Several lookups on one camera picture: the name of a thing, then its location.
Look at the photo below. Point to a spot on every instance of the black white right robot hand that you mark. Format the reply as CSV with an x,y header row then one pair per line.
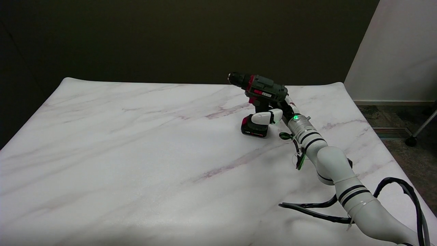
x,y
266,118

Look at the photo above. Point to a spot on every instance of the green red power screwdriver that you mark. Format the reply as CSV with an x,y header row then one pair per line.
x,y
264,89

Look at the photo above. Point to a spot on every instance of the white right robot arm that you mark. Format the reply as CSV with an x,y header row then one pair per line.
x,y
327,160

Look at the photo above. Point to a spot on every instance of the metal floor vent grille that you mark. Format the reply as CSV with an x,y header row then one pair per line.
x,y
392,132

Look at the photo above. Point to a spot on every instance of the grey chair leg with caster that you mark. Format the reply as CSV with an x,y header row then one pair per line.
x,y
423,127

